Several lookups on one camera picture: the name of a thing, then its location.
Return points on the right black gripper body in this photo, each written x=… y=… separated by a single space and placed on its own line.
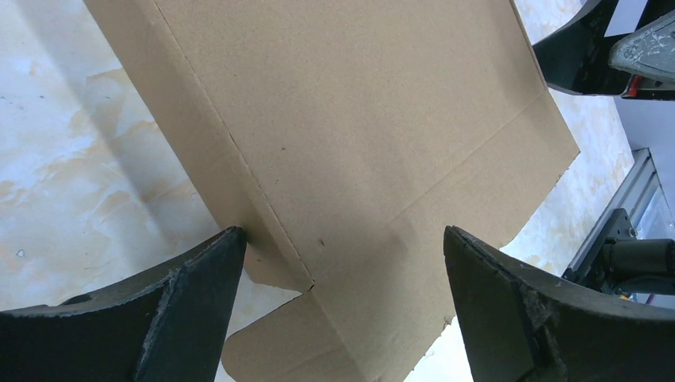
x=574 y=59

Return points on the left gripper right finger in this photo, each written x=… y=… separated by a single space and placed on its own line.
x=520 y=323

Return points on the brown cardboard box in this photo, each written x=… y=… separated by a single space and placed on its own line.
x=343 y=137

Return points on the aluminium frame rail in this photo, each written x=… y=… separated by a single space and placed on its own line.
x=630 y=250

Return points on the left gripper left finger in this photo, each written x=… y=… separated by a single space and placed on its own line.
x=167 y=323

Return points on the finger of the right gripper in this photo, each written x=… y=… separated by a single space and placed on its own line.
x=647 y=52

